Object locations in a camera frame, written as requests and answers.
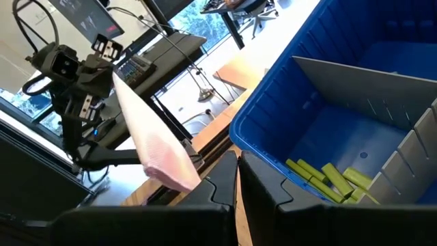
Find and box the blue plastic bin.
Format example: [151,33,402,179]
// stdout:
[228,0,437,206]

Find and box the light wooden desk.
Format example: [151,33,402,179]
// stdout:
[212,56,269,92]

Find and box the black desk support beam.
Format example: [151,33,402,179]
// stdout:
[149,94,194,141]

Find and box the grey side desk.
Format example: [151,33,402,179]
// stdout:
[97,31,208,150]

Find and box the black office chair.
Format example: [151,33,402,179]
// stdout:
[234,0,280,39]

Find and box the black monitor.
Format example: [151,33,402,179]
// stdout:
[46,0,126,44]

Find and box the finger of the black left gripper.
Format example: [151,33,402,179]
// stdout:
[61,92,105,123]
[90,33,124,69]

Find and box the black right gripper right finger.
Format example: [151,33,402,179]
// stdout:
[238,150,329,246]

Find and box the black keyboard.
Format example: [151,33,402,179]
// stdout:
[117,53,158,90]

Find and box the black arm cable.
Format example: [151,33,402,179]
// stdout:
[11,0,61,55]

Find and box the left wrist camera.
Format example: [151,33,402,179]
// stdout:
[31,42,82,85]

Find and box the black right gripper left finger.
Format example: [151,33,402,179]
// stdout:
[177,150,239,246]

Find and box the metal floor stand base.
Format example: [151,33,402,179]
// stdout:
[195,85,216,103]

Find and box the long grey slotted divider board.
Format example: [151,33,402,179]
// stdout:
[292,55,437,131]

